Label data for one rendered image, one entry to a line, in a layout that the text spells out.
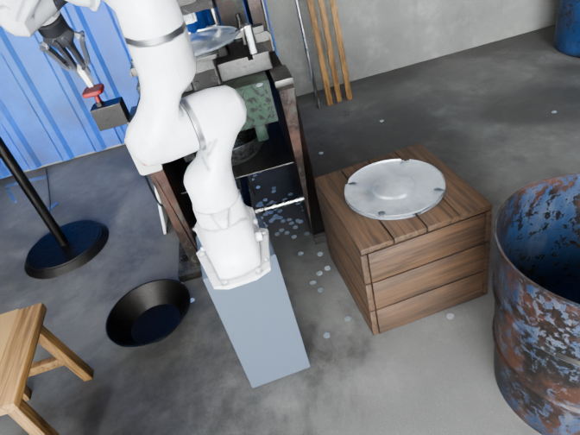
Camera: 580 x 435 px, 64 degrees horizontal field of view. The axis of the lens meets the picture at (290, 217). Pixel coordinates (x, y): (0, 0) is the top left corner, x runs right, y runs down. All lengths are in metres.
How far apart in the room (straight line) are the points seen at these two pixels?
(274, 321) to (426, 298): 0.47
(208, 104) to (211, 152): 0.10
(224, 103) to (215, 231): 0.29
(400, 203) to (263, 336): 0.52
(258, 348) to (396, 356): 0.40
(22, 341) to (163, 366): 0.42
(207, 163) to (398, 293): 0.67
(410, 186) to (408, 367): 0.51
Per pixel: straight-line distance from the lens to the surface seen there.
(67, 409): 1.69
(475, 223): 1.35
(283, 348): 1.34
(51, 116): 3.16
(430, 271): 1.38
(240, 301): 1.18
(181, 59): 0.90
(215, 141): 0.98
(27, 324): 1.50
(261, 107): 1.58
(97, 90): 1.55
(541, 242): 1.32
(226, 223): 1.05
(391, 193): 1.37
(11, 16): 1.26
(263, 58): 1.62
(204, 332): 1.63
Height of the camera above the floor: 1.16
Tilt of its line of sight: 36 degrees down
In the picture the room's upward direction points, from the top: 15 degrees counter-clockwise
